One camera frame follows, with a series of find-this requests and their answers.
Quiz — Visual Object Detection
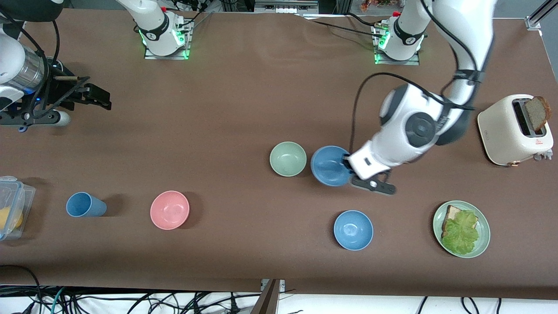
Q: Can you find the blue bowl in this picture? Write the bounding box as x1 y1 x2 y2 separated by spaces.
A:
333 210 374 251
310 146 355 187

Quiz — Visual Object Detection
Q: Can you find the green bowl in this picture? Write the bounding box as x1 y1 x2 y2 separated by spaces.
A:
269 142 307 177

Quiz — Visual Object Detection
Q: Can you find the pink bowl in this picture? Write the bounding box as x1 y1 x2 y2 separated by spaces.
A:
150 191 191 230

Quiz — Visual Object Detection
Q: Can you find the brown table cover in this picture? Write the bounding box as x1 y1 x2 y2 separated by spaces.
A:
0 8 558 301

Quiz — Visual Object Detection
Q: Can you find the bread slice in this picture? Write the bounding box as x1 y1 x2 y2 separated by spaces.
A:
441 205 466 238

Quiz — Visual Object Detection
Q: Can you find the clear plastic container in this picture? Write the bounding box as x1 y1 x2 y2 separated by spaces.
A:
0 176 36 241

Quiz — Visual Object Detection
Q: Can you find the blue cup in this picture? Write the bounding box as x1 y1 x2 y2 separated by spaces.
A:
66 192 107 218

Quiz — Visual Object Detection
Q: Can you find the green lettuce leaf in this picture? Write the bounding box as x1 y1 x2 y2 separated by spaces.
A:
441 210 480 256

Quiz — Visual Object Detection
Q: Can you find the yellow fruit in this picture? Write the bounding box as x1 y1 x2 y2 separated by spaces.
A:
0 207 24 232

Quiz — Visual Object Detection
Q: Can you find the white power strip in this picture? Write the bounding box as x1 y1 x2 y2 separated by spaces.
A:
172 0 206 12

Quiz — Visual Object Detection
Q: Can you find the cream toaster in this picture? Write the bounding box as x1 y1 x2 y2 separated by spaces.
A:
477 94 555 167

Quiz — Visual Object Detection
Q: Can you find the green plate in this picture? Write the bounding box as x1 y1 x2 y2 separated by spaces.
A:
433 201 491 259

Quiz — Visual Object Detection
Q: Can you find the brown toast slice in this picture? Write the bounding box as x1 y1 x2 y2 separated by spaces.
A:
524 96 551 132

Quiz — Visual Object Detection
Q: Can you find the black pot blue handle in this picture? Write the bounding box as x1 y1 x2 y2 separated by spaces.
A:
18 59 79 133

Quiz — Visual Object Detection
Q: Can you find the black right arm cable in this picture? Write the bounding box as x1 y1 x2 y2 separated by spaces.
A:
0 9 61 107

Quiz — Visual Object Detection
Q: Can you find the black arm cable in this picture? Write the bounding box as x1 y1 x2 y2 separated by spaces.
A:
348 0 485 154
0 9 61 107

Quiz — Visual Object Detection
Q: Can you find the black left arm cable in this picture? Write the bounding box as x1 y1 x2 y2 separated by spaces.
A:
348 0 485 154

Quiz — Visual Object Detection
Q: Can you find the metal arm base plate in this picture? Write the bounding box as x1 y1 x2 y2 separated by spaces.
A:
144 20 191 61
374 23 421 66

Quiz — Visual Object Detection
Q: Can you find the black cable on table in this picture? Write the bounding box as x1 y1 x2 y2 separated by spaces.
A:
301 12 384 38

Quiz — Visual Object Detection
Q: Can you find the grey brown post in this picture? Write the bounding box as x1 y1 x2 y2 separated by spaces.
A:
251 279 282 314

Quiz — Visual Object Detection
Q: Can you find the black looped cable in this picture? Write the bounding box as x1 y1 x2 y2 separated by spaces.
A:
0 264 43 314

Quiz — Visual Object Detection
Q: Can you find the teal cable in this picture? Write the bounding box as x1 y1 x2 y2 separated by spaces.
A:
49 287 67 314

